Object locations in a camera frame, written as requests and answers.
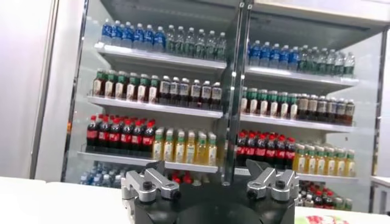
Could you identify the green cap dark tea bottle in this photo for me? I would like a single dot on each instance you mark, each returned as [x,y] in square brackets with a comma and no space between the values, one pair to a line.
[262,105]
[293,108]
[283,107]
[253,104]
[143,91]
[121,89]
[109,87]
[243,103]
[273,106]
[132,90]
[153,92]
[98,86]

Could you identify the yellow juice bottle green label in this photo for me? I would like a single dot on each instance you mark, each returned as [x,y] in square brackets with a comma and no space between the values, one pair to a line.
[179,149]
[310,162]
[320,163]
[211,151]
[168,148]
[330,163]
[190,149]
[158,147]
[350,165]
[339,164]
[300,161]
[201,150]

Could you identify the green tinted water bottle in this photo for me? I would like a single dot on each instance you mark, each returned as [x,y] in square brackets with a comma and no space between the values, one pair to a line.
[180,40]
[349,64]
[322,60]
[313,59]
[211,44]
[331,61]
[190,41]
[200,43]
[221,45]
[170,39]
[304,58]
[339,63]

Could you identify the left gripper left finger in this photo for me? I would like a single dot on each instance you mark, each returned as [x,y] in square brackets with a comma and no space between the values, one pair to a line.
[152,179]

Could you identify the dark bottle blue white label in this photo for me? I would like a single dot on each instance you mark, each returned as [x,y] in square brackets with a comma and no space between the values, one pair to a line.
[195,94]
[184,93]
[216,96]
[322,109]
[205,95]
[174,92]
[349,111]
[340,110]
[164,91]
[331,109]

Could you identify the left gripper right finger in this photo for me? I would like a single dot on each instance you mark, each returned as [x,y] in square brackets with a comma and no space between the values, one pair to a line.
[265,179]

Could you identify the dark bottle beige label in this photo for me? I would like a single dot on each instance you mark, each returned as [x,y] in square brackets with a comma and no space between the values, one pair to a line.
[303,107]
[312,108]

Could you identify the red cap cola bottle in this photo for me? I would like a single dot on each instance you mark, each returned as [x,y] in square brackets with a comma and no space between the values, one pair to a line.
[241,150]
[280,153]
[148,140]
[270,152]
[328,200]
[261,152]
[115,137]
[92,135]
[137,138]
[187,179]
[318,199]
[176,178]
[290,154]
[126,137]
[251,151]
[103,136]

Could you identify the blue label water bottle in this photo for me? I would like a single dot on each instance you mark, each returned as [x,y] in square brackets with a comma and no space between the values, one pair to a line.
[127,34]
[265,54]
[138,35]
[294,58]
[275,55]
[116,33]
[149,36]
[255,53]
[284,56]
[159,38]
[106,32]

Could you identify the white side table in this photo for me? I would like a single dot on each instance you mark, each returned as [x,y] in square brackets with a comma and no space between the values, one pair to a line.
[381,182]

